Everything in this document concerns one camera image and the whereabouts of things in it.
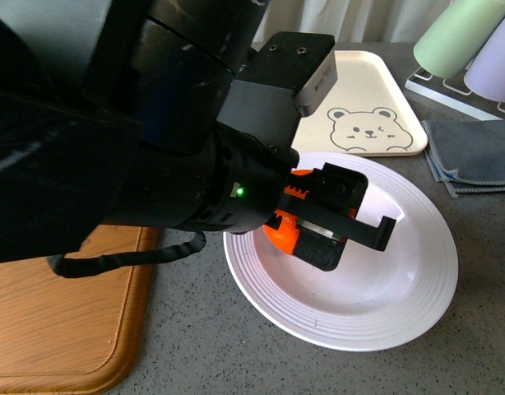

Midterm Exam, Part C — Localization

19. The lavender cup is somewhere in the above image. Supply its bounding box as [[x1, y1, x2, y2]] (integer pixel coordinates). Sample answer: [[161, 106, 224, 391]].
[[464, 18, 505, 103]]

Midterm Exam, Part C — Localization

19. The orange mandarin fruit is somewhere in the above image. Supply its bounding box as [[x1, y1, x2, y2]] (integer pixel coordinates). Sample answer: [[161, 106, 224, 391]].
[[262, 170, 312, 255]]

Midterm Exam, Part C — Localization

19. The white pleated curtain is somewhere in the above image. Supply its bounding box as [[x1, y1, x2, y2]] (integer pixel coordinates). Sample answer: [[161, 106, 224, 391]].
[[253, 0, 450, 43]]

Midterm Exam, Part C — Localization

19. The black orange left gripper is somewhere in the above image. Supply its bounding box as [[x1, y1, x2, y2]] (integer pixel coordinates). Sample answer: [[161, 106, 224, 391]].
[[267, 164, 396, 272]]

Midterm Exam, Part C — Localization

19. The white ribbed deep plate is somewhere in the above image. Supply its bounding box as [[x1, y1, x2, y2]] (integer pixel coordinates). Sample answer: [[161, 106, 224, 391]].
[[224, 152, 458, 351]]

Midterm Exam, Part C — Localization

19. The wooden cutting board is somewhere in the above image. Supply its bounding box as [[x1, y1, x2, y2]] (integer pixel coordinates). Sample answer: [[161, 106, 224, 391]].
[[0, 225, 160, 395]]

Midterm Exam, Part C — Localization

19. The pale green cup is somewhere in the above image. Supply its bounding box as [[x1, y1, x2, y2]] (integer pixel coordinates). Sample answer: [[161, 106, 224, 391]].
[[413, 0, 505, 79]]

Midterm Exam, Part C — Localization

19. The grey folded cloth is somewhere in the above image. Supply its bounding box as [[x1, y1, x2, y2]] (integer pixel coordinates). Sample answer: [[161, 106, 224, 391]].
[[421, 119, 505, 198]]

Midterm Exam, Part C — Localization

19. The cream bear print tray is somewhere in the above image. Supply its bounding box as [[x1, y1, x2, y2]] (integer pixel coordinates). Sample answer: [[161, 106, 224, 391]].
[[292, 50, 428, 157]]

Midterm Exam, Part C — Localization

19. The black sleeved cable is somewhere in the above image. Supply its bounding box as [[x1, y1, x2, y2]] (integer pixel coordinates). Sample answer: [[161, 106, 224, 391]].
[[46, 230, 207, 280]]

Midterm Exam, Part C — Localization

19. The white wire cup rack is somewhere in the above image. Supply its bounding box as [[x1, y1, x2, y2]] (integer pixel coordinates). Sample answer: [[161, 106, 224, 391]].
[[404, 63, 505, 121]]

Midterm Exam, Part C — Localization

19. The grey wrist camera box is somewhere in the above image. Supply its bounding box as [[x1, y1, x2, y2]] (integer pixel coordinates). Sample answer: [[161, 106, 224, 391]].
[[238, 31, 337, 117]]

